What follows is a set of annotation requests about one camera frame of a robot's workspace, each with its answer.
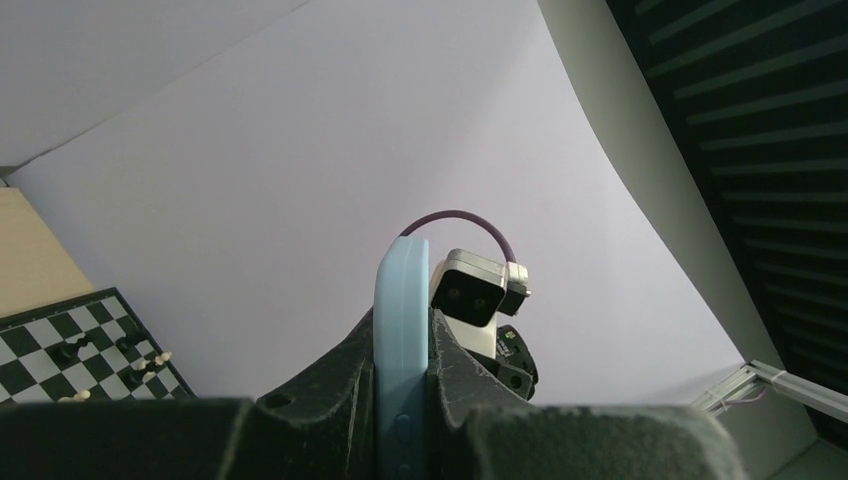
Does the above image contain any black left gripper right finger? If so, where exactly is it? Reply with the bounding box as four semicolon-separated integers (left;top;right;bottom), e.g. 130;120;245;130
427;310;748;479

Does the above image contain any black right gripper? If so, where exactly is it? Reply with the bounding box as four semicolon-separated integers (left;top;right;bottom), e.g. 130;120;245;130
466;324;539;400

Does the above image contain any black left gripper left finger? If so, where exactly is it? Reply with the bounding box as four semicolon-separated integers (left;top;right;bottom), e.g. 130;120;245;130
257;310;375;479

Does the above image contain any phone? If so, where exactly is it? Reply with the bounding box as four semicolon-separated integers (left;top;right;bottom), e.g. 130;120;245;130
372;236;429;479

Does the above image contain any white chess pawn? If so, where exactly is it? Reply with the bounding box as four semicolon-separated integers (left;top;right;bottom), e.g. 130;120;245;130
134;351;172;373

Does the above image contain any black chess piece near pawn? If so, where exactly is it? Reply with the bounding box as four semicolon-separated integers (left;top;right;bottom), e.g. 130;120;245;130
119;369;148;392

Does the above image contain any black chess piece right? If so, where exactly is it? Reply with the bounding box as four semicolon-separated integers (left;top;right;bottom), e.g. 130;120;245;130
115;330;148;352

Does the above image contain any white chess piece left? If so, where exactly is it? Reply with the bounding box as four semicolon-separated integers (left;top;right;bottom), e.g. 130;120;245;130
58;390;91;403

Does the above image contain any black white chessboard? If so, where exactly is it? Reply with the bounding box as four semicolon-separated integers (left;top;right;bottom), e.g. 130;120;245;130
1;288;194;404

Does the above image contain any black chess piece far left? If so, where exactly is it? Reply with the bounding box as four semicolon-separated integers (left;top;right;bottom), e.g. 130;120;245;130
49;335;91;365

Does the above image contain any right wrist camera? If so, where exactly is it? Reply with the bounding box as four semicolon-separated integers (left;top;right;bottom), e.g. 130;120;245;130
430;249;531;359

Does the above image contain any aluminium frame rail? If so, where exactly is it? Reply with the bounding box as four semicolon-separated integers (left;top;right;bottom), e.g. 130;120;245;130
690;361;847;423

